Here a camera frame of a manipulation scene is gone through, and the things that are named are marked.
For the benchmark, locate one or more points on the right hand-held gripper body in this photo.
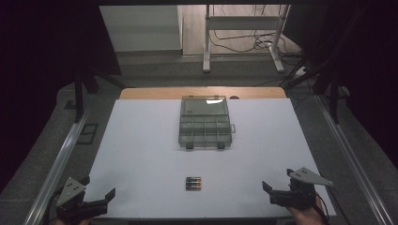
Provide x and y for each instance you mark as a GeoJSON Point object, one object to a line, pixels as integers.
{"type": "Point", "coordinates": [300, 193]}

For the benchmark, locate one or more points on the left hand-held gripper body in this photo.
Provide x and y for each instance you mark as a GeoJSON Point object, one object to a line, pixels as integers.
{"type": "Point", "coordinates": [70, 192]}

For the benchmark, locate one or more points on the black and gold battery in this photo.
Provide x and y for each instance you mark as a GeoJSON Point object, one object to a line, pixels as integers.
{"type": "Point", "coordinates": [193, 187]}
{"type": "Point", "coordinates": [193, 179]}
{"type": "Point", "coordinates": [193, 183]}

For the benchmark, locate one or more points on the clear plastic compartment box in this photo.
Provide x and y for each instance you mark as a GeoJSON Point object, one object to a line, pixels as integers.
{"type": "Point", "coordinates": [205, 125]}

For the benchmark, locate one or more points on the person's right hand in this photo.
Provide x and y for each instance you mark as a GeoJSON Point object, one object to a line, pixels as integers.
{"type": "Point", "coordinates": [308, 217]}

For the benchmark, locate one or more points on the person's left hand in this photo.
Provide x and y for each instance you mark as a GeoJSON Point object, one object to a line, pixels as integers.
{"type": "Point", "coordinates": [85, 222]}

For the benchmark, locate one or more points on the white board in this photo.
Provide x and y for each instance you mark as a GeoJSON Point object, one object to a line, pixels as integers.
{"type": "Point", "coordinates": [147, 162]}

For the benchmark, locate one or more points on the black metal stand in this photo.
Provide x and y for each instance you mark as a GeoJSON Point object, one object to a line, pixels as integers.
{"type": "Point", "coordinates": [333, 93]}
{"type": "Point", "coordinates": [79, 97]}

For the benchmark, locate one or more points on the white power strip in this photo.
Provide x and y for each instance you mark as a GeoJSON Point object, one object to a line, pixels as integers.
{"type": "Point", "coordinates": [301, 72]}

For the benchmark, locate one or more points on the white cabinet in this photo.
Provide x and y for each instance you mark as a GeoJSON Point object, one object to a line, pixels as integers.
{"type": "Point", "coordinates": [140, 28]}

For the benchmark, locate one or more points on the aluminium rail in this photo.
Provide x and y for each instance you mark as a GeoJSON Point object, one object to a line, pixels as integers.
{"type": "Point", "coordinates": [54, 172]}
{"type": "Point", "coordinates": [350, 162]}

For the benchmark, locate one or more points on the white desk frame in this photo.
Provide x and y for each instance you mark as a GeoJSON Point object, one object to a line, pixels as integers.
{"type": "Point", "coordinates": [241, 22]}

